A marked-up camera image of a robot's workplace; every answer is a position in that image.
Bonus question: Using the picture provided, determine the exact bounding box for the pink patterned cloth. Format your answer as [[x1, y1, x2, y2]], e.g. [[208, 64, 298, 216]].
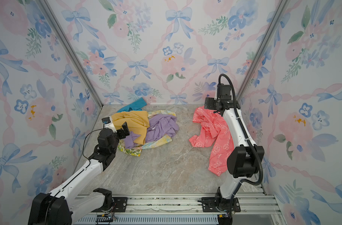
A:
[[189, 107, 234, 176]]

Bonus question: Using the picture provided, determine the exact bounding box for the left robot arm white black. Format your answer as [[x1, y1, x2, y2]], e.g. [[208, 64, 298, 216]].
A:
[[28, 122, 130, 225]]

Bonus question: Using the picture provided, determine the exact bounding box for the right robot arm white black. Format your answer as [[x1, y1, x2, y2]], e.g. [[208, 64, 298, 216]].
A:
[[204, 83, 265, 213]]

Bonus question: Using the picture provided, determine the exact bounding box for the pale yellow floral cloth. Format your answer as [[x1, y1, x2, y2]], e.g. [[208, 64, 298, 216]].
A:
[[117, 109, 177, 157]]

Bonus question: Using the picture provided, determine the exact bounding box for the teal cloth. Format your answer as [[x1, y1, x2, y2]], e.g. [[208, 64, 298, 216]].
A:
[[117, 98, 147, 113]]

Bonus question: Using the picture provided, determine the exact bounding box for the purple cloth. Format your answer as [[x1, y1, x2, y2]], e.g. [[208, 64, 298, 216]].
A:
[[123, 113, 180, 150]]

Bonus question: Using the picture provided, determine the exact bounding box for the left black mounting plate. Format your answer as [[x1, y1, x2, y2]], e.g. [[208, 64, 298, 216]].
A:
[[92, 197, 128, 213]]

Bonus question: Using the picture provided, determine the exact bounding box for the black mounting plate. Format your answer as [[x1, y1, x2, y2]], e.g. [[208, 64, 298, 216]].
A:
[[92, 197, 128, 213], [198, 197, 241, 213]]

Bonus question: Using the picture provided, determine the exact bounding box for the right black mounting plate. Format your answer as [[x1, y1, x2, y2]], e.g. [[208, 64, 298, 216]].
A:
[[198, 197, 241, 213]]

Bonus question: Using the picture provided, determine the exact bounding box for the left thin black cable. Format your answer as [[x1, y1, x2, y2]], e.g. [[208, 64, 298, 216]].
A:
[[81, 127, 105, 162]]

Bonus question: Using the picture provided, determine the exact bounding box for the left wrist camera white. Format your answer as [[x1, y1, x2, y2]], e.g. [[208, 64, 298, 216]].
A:
[[102, 117, 117, 133]]

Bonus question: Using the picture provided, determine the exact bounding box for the right black corrugated cable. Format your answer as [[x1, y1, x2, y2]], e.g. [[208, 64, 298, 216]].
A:
[[218, 73, 264, 217]]

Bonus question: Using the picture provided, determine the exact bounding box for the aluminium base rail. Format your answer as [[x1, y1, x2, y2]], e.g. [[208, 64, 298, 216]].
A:
[[74, 192, 285, 225]]

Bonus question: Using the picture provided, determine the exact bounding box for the right aluminium corner post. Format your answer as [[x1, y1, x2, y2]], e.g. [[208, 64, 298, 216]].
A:
[[237, 0, 289, 102]]

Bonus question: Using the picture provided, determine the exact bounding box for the aluminium corner post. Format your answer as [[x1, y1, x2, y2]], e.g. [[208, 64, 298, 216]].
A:
[[36, 0, 103, 108], [237, 0, 289, 102]]

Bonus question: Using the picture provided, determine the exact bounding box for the left aluminium corner post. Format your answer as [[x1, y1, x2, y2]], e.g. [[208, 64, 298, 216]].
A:
[[36, 0, 103, 108]]

